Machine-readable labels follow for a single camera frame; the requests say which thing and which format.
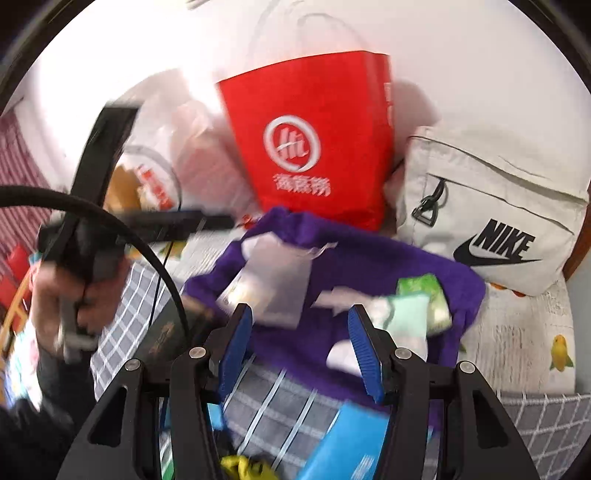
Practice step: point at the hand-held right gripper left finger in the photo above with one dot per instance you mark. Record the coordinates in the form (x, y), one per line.
(235, 346)

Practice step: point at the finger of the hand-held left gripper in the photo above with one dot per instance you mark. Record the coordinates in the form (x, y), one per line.
(175, 221)
(104, 157)

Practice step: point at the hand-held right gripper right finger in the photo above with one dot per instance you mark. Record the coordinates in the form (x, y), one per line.
(365, 353)

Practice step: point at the white glove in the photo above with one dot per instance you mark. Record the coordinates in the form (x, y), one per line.
(342, 357)

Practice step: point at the light green cloth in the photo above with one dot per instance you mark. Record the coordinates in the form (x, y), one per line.
(408, 323)

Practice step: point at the purple towel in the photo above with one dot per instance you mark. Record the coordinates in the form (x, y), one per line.
(360, 267)

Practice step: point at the green tissue packet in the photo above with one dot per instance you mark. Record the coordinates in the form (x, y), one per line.
(434, 300)

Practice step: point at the person's left forearm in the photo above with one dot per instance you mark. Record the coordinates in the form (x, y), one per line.
(46, 415)

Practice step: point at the person's left hand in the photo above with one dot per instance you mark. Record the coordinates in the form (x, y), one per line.
(51, 304)

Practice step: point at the white plastic shopping bag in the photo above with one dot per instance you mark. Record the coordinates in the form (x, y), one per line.
(203, 157)

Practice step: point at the grey checked cloth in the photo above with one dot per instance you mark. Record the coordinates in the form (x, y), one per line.
(272, 415)

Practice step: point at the red striped cloth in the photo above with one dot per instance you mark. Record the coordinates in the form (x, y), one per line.
(18, 175)

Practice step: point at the blue tissue pack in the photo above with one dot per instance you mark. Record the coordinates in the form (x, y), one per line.
(341, 443)

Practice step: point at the yellow cloth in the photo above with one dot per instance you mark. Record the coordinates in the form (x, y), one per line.
(240, 468)

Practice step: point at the red paper bag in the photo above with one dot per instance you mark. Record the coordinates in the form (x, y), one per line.
(351, 184)

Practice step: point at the grey waist bag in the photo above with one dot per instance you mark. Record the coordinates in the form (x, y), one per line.
(485, 194)

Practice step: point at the wooden door frame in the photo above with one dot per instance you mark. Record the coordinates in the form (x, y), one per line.
(582, 258)

